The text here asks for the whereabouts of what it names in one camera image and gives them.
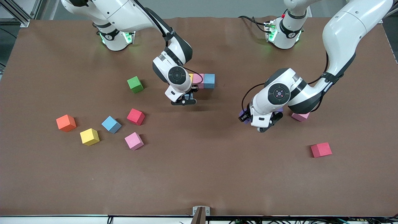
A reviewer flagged pink foam cube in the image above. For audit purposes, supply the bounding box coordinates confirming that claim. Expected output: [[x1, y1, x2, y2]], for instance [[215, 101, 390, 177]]
[[291, 112, 310, 122], [124, 132, 144, 151], [193, 73, 205, 89]]

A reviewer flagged green foam cube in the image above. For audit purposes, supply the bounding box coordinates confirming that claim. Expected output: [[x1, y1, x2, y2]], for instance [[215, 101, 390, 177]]
[[127, 76, 144, 94]]

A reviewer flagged red foam cube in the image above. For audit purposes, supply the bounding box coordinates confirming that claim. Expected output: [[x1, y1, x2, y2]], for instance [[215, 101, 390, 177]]
[[127, 108, 146, 126], [311, 142, 332, 158]]

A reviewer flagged large table cover mat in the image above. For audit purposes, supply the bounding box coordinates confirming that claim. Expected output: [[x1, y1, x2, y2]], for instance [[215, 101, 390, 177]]
[[0, 16, 398, 217]]

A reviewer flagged orange foam cube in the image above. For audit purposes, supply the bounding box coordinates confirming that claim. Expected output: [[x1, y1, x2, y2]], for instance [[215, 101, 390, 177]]
[[56, 114, 77, 132]]

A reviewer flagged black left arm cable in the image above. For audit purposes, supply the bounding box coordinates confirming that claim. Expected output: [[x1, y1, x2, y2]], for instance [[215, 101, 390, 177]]
[[242, 82, 266, 114]]

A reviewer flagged black left base cable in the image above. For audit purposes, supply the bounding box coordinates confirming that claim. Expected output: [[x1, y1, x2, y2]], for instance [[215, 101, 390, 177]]
[[238, 15, 268, 34]]

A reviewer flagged grey camera pole bracket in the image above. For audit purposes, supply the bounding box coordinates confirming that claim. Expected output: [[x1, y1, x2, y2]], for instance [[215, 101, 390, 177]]
[[190, 206, 211, 224]]

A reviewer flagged aluminium frame profile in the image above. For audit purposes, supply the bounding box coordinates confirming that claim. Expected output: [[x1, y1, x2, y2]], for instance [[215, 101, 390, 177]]
[[0, 0, 43, 28]]

